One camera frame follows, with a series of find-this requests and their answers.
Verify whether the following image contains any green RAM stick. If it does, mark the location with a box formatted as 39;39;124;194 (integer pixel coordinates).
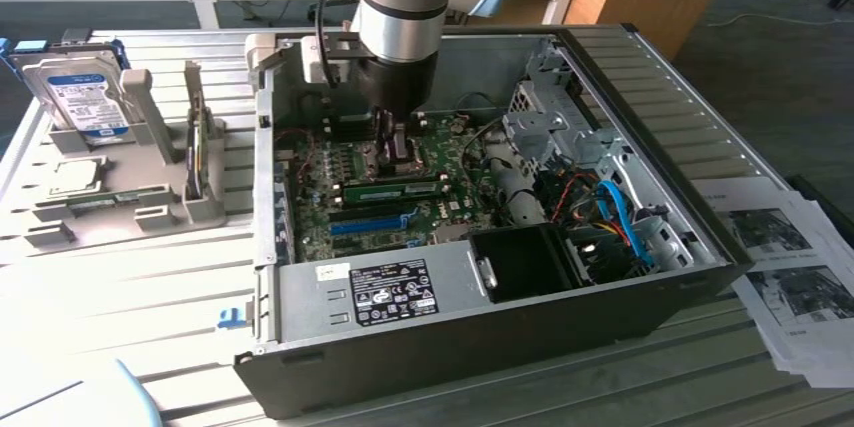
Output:
341;180;443;205
64;190;145;210

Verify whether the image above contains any black expansion slot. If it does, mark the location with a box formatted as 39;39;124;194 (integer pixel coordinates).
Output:
325;203;420;224

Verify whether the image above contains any grey parts rack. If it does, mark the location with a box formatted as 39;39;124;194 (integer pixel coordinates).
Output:
24;60;233;249

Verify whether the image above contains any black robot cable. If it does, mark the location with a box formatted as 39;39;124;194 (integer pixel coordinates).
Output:
316;0;363;89

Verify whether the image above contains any blue plastic clip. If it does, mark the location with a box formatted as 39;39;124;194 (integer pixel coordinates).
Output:
215;306;243;333

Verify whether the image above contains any blue rimmed round object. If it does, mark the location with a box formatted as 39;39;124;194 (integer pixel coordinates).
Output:
0;358;163;427

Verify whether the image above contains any grey power supply unit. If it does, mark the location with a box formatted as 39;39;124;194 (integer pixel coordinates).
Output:
273;240;496;344

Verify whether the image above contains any silver metal disk bay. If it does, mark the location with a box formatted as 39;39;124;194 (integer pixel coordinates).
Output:
499;36;716;281

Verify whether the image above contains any stack of printed papers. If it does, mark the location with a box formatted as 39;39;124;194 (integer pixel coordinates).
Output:
691;175;854;390

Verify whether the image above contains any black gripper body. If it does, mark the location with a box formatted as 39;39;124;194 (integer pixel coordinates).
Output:
363;52;440;121

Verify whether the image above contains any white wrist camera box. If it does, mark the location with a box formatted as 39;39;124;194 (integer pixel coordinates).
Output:
300;35;351;86

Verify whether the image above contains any blue expansion slot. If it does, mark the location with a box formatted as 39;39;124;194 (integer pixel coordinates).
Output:
328;215;409;237

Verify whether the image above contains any blue disk bracket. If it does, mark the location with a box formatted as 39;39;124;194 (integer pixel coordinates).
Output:
0;36;129;79

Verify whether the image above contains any black heatsink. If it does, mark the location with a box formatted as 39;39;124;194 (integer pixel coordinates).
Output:
331;113;376;141

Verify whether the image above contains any white floor cable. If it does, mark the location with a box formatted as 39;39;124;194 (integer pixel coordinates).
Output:
704;10;854;29

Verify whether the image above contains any CPU socket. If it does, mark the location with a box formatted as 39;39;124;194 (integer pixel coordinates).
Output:
356;135;429;180

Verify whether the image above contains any silver CPU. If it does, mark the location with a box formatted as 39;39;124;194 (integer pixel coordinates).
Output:
48;155;113;197

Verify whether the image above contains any green motherboard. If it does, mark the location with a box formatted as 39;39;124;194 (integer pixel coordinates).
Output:
272;110;512;264

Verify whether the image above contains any blue data wire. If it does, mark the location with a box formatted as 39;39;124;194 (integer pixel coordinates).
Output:
598;178;654;268

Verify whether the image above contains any bundle of coloured wires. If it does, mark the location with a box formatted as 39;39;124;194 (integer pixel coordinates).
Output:
538;166;643;249

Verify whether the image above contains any black open PC case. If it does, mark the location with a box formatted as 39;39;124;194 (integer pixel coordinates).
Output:
231;21;756;422

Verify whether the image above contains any hard disk with blue label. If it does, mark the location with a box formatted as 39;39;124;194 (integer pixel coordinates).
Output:
12;46;132;137

